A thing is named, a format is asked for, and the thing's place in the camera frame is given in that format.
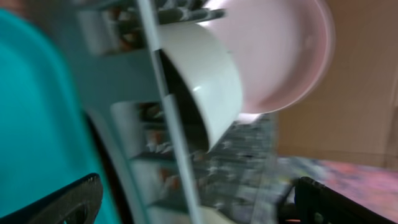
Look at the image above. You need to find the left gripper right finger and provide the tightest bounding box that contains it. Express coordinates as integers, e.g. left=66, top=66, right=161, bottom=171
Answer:
left=294, top=177, right=395, bottom=224

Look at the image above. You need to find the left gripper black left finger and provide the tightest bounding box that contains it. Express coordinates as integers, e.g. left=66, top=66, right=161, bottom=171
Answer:
left=1, top=173, right=103, bottom=224

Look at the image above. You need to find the metal bowl with food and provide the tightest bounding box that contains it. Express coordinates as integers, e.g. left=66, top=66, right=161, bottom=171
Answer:
left=159, top=23, right=243, bottom=152

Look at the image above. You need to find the large white plate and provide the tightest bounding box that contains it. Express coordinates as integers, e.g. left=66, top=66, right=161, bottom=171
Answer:
left=202, top=0, right=335, bottom=114

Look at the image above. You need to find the small white pink bowl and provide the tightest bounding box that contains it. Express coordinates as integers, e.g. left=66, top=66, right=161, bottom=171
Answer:
left=236, top=113, right=262, bottom=124

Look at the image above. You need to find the teal plastic tray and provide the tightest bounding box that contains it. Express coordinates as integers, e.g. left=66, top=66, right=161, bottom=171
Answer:
left=1, top=9, right=107, bottom=216

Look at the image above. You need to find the grey dish rack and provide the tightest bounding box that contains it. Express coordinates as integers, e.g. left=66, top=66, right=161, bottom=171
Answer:
left=26, top=0, right=277, bottom=223

